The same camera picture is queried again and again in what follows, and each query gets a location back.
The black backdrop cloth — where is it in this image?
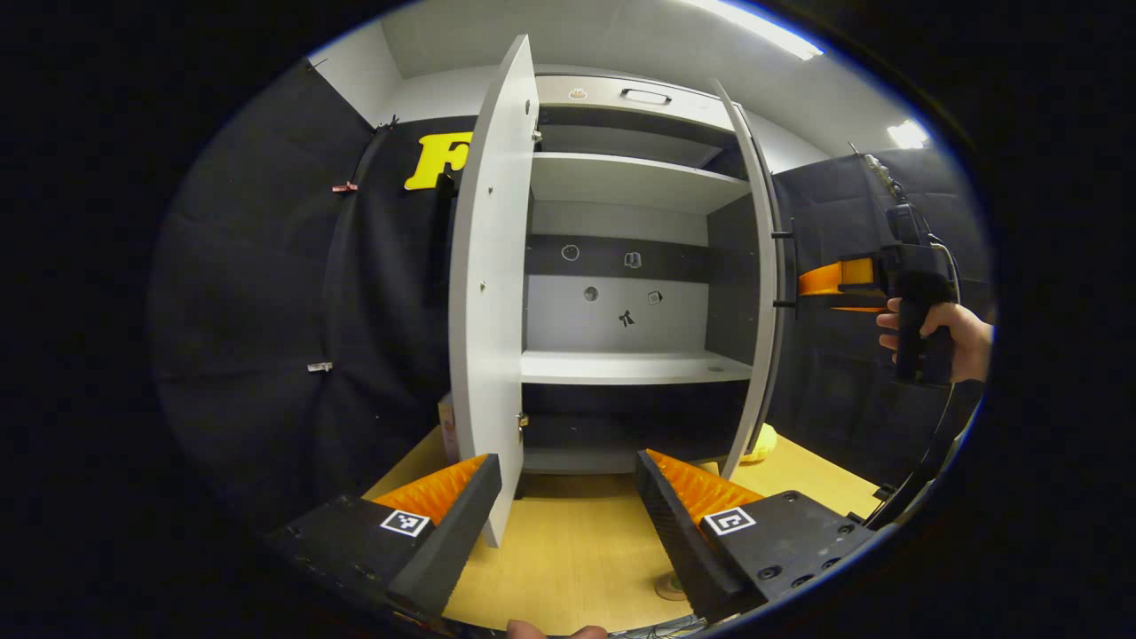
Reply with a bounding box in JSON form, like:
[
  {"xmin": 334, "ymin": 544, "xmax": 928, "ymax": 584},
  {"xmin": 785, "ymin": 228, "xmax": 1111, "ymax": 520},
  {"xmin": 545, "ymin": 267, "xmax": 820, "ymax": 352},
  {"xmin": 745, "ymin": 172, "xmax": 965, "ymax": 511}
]
[
  {"xmin": 768, "ymin": 146, "xmax": 995, "ymax": 489},
  {"xmin": 146, "ymin": 58, "xmax": 480, "ymax": 533}
]

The white cabinet door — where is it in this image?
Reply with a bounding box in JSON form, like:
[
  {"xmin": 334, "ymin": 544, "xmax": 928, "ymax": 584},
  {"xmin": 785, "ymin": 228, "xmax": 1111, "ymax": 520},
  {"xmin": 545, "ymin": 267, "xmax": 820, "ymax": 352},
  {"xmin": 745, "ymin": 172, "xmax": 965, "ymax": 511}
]
[
  {"xmin": 714, "ymin": 80, "xmax": 791, "ymax": 480},
  {"xmin": 448, "ymin": 34, "xmax": 540, "ymax": 548}
]

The small light box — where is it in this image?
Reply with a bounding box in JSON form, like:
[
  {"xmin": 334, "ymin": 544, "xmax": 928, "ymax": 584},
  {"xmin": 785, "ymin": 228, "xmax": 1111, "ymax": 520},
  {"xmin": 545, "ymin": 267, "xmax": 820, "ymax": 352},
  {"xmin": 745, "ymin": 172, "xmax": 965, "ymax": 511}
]
[{"xmin": 437, "ymin": 393, "xmax": 462, "ymax": 462}]

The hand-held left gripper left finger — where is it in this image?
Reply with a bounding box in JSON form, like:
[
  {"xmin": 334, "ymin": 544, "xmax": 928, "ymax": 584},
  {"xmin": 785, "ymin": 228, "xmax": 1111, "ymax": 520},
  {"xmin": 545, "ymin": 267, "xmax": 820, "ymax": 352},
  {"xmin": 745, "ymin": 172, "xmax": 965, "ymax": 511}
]
[{"xmin": 263, "ymin": 454, "xmax": 503, "ymax": 622}]

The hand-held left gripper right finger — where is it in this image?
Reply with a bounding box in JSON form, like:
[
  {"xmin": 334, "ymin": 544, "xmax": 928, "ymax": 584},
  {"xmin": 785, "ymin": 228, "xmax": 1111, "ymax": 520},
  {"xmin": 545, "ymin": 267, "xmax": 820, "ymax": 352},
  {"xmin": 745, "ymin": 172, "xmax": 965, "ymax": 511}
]
[{"xmin": 635, "ymin": 448, "xmax": 880, "ymax": 622}]

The white and grey cabinet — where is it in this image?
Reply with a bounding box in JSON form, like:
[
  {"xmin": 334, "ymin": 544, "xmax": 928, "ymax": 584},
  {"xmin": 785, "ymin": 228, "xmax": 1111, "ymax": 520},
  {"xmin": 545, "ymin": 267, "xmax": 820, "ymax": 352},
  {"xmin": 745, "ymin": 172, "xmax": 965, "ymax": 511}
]
[{"xmin": 519, "ymin": 74, "xmax": 773, "ymax": 476}]

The thin cable bundle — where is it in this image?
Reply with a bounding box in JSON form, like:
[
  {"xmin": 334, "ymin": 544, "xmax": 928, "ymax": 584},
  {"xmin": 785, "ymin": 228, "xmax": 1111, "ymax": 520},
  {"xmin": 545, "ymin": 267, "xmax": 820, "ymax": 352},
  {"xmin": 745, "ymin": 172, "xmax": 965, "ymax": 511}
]
[{"xmin": 612, "ymin": 617, "xmax": 702, "ymax": 639}]

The yellow soft object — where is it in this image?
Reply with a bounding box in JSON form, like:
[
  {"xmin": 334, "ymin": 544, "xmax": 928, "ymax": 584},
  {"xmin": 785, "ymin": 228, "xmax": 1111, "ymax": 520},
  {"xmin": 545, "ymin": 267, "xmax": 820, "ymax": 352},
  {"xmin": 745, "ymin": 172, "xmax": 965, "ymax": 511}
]
[{"xmin": 741, "ymin": 423, "xmax": 779, "ymax": 465}]

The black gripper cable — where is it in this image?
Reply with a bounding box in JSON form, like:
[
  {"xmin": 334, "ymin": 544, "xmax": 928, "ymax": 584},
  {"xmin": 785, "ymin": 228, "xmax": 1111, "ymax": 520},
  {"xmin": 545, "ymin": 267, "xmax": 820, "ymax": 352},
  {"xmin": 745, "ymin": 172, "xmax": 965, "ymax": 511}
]
[{"xmin": 865, "ymin": 380, "xmax": 986, "ymax": 532}]

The long ceiling light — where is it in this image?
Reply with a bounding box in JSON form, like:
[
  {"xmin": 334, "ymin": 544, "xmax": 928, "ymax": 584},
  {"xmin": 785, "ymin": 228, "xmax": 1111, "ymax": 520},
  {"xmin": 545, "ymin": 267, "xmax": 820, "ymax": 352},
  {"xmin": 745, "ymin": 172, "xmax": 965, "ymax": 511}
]
[{"xmin": 683, "ymin": 0, "xmax": 826, "ymax": 61}]

